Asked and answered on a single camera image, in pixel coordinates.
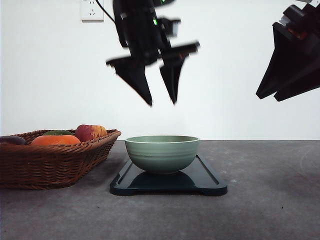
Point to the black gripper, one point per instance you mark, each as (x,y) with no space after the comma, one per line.
(294,69)
(145,35)

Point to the light green ceramic bowl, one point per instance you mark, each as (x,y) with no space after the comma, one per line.
(162,153)

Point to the brown wicker basket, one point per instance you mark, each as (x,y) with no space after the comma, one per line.
(43,167)

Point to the red yellow apple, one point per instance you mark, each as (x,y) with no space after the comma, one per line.
(87,132)

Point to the dark green avocado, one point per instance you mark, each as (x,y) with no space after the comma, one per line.
(57,133)

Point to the dark blue rectangular tray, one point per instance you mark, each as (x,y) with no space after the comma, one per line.
(197,178)

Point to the orange tangerine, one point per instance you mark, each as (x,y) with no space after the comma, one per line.
(55,140)

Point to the dark purple eggplant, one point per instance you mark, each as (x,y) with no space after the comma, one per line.
(9,139)

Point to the black cable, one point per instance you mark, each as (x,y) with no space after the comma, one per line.
(106,11)

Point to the white wall socket left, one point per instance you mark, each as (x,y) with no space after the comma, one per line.
(91,11)

